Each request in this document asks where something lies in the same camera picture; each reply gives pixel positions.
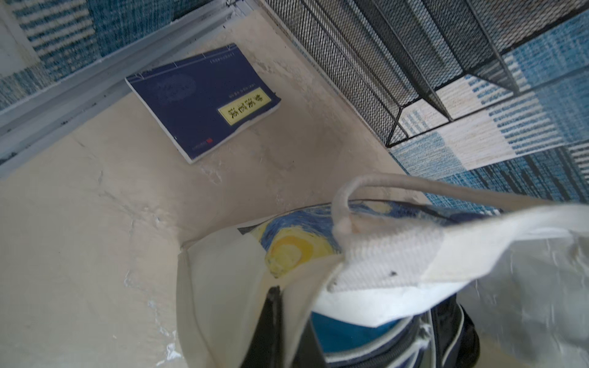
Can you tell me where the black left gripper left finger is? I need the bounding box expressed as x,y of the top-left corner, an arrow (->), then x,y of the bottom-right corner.
241,286 -> 283,368

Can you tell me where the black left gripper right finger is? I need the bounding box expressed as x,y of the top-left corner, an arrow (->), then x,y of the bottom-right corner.
291,319 -> 328,368

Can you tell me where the dark blue book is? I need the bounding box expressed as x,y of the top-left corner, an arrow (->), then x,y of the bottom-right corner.
126,43 -> 281,163

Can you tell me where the black wire mesh shelf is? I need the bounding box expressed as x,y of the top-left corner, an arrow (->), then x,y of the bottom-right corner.
263,1 -> 588,148

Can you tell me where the black blue paddle case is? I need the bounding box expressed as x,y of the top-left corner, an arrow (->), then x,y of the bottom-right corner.
311,312 -> 433,367

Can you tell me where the white canvas starry night bag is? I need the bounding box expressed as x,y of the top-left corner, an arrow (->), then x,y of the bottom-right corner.
176,174 -> 588,367

